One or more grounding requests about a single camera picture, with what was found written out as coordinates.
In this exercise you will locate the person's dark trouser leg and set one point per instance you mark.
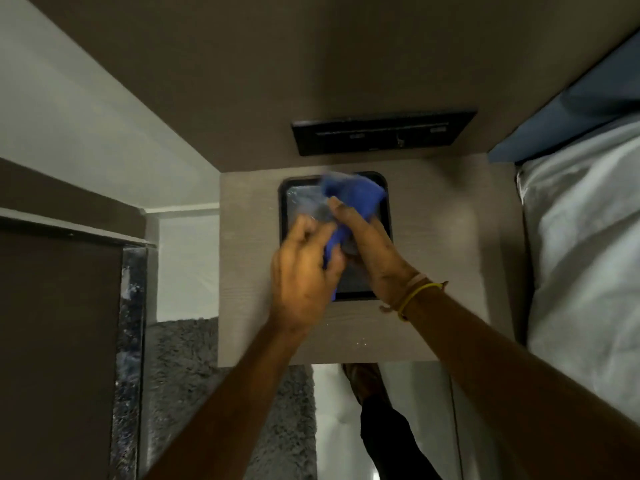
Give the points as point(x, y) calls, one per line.
point(390, 439)

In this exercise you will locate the wooden nightstand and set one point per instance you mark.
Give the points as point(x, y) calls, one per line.
point(450, 254)

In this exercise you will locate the person's left thumb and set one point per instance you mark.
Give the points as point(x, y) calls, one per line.
point(334, 262)

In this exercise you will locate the yellow thread wristband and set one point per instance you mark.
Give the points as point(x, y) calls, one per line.
point(415, 297)

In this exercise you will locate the dark brown wardrobe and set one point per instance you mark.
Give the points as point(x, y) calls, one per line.
point(55, 344)

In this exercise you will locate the grey shaggy rug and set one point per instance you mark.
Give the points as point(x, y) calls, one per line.
point(185, 394)

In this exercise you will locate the person's right fingers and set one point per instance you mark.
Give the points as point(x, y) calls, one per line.
point(345, 219)

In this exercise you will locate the black wall switch panel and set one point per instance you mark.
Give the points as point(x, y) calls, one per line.
point(380, 133)

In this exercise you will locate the person's left hand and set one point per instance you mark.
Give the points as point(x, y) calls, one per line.
point(300, 284)

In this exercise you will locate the person's right hand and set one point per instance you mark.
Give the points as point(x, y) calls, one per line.
point(375, 254)

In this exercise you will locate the white bed duvet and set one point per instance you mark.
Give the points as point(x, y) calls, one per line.
point(590, 264)

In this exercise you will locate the person's right forearm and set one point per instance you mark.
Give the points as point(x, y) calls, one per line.
point(520, 389)

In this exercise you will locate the blue padded headboard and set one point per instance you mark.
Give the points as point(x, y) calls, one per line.
point(580, 104)

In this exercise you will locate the black rectangular tray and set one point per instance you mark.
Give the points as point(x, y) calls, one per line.
point(350, 274)

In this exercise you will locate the blue cleaning cloth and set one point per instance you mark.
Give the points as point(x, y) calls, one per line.
point(350, 204)

